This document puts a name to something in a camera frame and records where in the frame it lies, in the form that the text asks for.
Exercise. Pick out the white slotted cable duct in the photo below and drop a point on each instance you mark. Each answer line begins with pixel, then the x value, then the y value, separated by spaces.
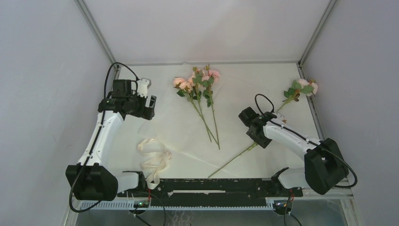
pixel 265 204

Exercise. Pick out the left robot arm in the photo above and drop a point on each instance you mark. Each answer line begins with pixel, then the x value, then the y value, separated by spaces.
pixel 89 178

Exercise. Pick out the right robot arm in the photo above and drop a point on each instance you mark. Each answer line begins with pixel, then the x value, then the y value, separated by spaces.
pixel 323 164

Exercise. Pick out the translucent white wrapping paper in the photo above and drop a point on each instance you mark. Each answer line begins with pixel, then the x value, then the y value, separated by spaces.
pixel 179 127

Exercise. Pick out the cream printed ribbon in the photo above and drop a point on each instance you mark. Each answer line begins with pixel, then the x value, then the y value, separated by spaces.
pixel 157 161

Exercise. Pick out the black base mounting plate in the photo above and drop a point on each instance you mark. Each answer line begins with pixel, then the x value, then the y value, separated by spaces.
pixel 213 191

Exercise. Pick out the pink fake rose stem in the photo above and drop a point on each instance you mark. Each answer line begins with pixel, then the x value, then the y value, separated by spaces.
pixel 210 78
pixel 185 89
pixel 195 82
pixel 298 87

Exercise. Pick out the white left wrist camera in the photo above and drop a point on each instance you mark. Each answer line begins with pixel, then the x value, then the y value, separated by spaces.
pixel 142 87

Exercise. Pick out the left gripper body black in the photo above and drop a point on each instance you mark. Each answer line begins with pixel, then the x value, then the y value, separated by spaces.
pixel 138 104

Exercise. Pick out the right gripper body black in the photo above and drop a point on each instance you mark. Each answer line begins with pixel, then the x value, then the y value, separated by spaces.
pixel 263 141

